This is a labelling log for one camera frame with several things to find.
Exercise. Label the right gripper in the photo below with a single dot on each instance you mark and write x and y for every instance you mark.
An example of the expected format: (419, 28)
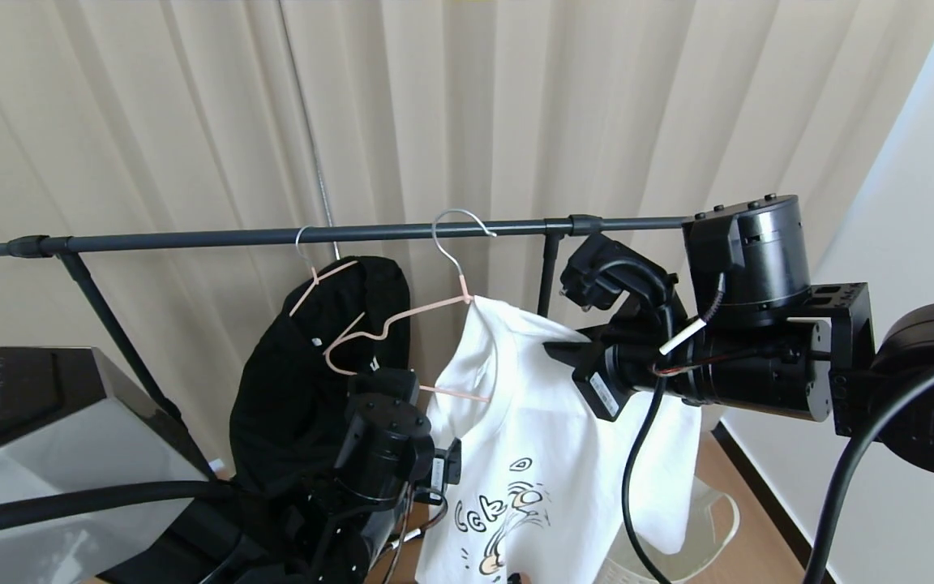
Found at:
(661, 369)

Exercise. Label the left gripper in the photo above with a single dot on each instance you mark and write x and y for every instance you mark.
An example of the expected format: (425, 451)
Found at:
(439, 462)

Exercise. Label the white garment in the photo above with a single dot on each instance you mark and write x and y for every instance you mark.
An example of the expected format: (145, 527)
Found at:
(532, 405)

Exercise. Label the pink clothes hanger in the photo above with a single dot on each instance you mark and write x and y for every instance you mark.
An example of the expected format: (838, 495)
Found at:
(434, 304)
(329, 272)

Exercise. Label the black shorts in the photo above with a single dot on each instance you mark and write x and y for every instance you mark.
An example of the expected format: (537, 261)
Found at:
(289, 405)

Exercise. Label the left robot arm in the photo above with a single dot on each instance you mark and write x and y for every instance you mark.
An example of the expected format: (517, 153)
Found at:
(70, 438)

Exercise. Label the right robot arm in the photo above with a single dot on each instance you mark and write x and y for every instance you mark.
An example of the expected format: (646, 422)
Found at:
(759, 259)

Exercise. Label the white laundry basket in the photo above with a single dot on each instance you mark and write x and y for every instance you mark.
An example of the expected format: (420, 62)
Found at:
(710, 527)

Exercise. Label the black clothes rack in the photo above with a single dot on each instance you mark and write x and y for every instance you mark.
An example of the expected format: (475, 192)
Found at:
(191, 239)

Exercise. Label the beige curtain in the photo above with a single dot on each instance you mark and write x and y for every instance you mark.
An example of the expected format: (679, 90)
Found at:
(597, 105)

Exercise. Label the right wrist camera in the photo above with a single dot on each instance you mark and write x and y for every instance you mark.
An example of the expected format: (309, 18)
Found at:
(605, 276)

